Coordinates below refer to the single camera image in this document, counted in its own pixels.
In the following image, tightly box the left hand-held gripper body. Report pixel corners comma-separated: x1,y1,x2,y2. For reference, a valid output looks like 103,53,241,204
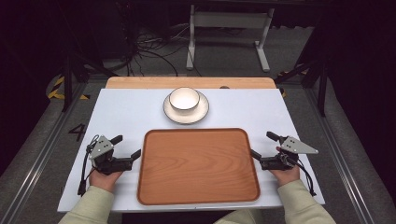
89,134,134,175

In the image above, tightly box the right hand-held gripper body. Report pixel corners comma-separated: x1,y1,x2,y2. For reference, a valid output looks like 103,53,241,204
260,135,319,172

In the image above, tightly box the person's left hand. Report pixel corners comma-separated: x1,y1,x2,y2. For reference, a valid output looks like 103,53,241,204
89,169,124,193

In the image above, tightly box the person's right hand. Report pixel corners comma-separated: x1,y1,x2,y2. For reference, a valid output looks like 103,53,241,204
268,146,301,188

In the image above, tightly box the white table cover sheet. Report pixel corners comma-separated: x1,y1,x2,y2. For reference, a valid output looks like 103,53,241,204
57,88,327,214

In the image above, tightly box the brown wooden tray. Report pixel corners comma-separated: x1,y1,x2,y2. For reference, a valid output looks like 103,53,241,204
136,127,262,206

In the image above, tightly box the white plate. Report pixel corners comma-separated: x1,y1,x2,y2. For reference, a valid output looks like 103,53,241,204
162,91,210,125

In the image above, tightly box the wooden table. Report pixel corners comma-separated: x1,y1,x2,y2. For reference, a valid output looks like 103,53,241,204
105,76,277,91

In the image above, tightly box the black tripod stand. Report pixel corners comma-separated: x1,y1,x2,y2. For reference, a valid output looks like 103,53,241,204
60,0,120,113
273,29,332,119

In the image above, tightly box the white bowl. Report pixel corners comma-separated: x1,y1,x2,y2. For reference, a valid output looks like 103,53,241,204
168,86,201,114

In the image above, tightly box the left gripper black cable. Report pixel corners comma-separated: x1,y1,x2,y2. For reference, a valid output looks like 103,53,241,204
77,134,101,197

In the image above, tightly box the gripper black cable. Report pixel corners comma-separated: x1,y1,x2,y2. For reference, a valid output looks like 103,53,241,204
77,134,101,197
280,153,318,197

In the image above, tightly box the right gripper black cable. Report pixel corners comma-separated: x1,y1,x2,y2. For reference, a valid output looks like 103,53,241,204
280,153,318,197

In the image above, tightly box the metal floor rail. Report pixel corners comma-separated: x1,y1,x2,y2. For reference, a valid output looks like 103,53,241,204
0,81,90,224
303,87,378,224

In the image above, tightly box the bundle of floor cables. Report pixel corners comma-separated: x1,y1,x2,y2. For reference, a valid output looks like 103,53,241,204
102,22,204,77

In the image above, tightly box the white metal stand frame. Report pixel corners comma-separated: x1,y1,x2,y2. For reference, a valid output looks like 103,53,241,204
185,4,276,74

